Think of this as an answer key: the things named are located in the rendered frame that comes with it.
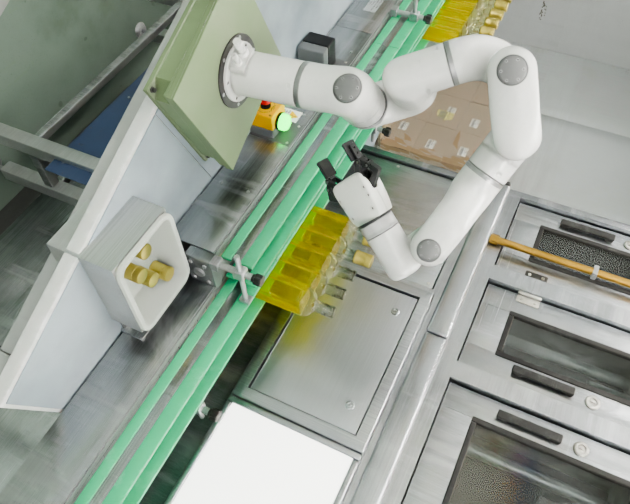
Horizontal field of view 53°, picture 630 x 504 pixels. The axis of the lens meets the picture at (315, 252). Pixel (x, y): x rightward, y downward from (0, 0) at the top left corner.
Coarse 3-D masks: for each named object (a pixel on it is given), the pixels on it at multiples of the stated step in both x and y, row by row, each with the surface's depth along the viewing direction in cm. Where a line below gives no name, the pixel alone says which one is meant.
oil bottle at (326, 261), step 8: (296, 240) 157; (288, 248) 156; (296, 248) 156; (304, 248) 156; (312, 248) 156; (320, 248) 156; (288, 256) 155; (296, 256) 154; (304, 256) 154; (312, 256) 154; (320, 256) 154; (328, 256) 154; (312, 264) 153; (320, 264) 152; (328, 264) 153; (336, 264) 154; (328, 272) 153
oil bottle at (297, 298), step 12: (276, 276) 150; (264, 288) 148; (276, 288) 148; (288, 288) 148; (300, 288) 148; (264, 300) 152; (276, 300) 149; (288, 300) 147; (300, 300) 146; (312, 300) 147; (300, 312) 148; (312, 312) 149
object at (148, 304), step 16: (160, 224) 122; (144, 240) 119; (160, 240) 132; (176, 240) 130; (128, 256) 117; (160, 256) 138; (176, 256) 135; (176, 272) 140; (128, 288) 120; (144, 288) 137; (160, 288) 138; (176, 288) 138; (144, 304) 135; (160, 304) 135; (144, 320) 133
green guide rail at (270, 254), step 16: (432, 0) 213; (416, 32) 203; (400, 48) 198; (352, 128) 176; (336, 144) 172; (336, 160) 169; (320, 176) 165; (304, 192) 162; (304, 208) 159; (288, 224) 156; (272, 240) 153; (272, 256) 150; (256, 272) 147
